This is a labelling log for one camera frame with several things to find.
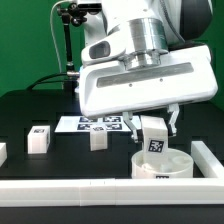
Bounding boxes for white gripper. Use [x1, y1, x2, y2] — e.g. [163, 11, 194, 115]
[79, 45, 214, 143]

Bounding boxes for white round stool seat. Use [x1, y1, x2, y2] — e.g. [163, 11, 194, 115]
[131, 148, 194, 179]

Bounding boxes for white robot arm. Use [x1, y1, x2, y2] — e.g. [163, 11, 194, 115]
[76, 0, 217, 142]

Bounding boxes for white sheet with tags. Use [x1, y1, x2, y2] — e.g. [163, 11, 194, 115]
[55, 116, 129, 133]

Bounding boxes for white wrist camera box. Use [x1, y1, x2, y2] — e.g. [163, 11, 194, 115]
[81, 38, 126, 66]

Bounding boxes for black cables at base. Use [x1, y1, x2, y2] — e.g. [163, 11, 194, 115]
[26, 72, 78, 91]

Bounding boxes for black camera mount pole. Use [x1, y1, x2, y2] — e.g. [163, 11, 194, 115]
[57, 2, 87, 93]

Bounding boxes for white cable on pole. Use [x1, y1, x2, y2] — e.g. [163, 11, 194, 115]
[49, 0, 78, 74]

